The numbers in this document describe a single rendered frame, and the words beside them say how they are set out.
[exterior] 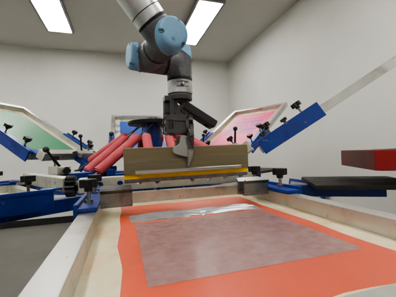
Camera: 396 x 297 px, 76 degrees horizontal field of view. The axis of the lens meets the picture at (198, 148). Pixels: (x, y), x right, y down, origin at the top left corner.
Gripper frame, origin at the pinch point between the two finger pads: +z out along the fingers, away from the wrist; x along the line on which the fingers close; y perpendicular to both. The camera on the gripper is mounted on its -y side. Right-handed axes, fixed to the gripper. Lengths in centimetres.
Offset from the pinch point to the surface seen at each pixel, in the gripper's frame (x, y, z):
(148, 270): 38.1, 16.3, 13.5
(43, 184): -48, 51, 9
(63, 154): -98, 54, -4
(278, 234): 31.8, -9.1, 13.4
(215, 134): -152, -67, -21
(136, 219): 10.0, 16.3, 13.2
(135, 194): -14.2, 15.3, 10.8
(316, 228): 31.5, -18.2, 13.4
